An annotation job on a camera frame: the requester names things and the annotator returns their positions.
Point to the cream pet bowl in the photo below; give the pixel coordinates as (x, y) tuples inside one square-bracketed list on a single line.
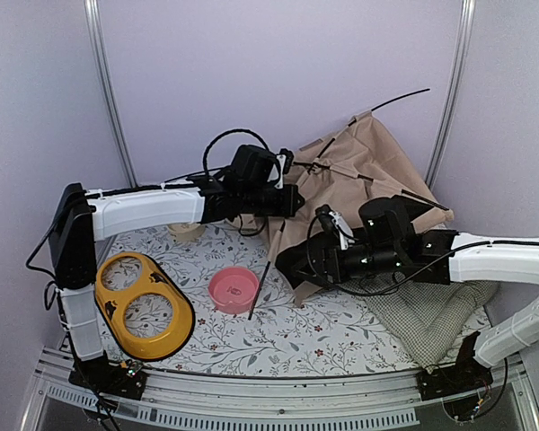
[(185, 232)]

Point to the aluminium frame post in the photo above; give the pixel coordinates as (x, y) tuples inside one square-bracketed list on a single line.
[(94, 26), (462, 44)]

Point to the aluminium front rail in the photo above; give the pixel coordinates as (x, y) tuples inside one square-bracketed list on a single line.
[(180, 401)]

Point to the beige fabric pet tent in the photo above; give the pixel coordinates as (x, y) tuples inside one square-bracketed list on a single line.
[(345, 170)]

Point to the right aluminium frame post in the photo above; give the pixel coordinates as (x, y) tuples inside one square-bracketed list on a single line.
[(462, 44)]

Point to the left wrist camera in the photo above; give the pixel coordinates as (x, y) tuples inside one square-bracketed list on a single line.
[(281, 166)]

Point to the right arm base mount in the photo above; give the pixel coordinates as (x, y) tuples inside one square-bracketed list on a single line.
[(465, 374)]

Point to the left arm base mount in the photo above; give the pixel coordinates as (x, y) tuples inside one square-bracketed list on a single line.
[(125, 379)]

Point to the left aluminium frame post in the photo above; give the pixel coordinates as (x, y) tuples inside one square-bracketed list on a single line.
[(94, 26)]

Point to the green checkered pet cushion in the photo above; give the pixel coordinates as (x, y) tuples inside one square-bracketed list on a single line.
[(422, 321)]

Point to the yellow double bowl holder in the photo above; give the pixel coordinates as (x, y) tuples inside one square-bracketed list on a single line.
[(148, 315)]

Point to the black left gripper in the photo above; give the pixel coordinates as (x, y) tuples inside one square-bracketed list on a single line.
[(291, 206)]

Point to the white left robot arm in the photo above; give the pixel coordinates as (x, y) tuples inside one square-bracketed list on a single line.
[(84, 218)]

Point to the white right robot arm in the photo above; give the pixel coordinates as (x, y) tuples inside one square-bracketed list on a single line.
[(444, 257)]

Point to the pink pet bowl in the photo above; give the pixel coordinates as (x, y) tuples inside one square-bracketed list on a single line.
[(233, 289)]

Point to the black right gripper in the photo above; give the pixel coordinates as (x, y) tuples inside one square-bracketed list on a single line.
[(321, 268)]

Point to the floral white table mat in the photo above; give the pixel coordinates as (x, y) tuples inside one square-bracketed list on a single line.
[(320, 337)]

